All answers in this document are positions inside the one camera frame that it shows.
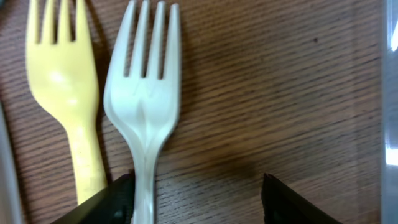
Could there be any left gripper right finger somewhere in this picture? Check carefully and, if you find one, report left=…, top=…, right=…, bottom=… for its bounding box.
left=261, top=174, right=341, bottom=224

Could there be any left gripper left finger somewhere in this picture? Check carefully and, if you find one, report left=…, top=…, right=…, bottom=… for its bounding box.
left=52, top=174, right=135, bottom=224

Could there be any white fork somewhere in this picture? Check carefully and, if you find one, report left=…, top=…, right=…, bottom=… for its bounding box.
left=103, top=1, right=182, bottom=224

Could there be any yellow plastic fork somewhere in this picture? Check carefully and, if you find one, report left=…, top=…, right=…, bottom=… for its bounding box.
left=25, top=0, right=107, bottom=204

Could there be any left clear plastic container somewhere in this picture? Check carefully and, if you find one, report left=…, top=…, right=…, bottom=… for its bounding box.
left=381, top=0, right=397, bottom=224

